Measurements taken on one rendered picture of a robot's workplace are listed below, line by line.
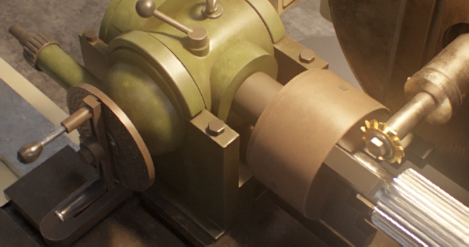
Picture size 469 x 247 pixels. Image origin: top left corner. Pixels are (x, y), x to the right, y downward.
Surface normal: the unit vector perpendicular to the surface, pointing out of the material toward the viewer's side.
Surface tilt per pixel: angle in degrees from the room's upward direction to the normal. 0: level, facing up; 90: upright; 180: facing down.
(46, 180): 0
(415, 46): 90
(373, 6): 90
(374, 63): 90
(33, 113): 0
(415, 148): 5
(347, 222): 65
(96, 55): 90
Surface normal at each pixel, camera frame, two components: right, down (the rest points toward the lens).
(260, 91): -0.22, -0.43
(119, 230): 0.00, -0.65
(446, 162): -0.70, 0.54
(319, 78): 0.20, -0.77
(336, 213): -0.63, 0.22
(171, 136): 0.43, 0.65
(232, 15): 0.21, -0.46
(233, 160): 0.72, 0.54
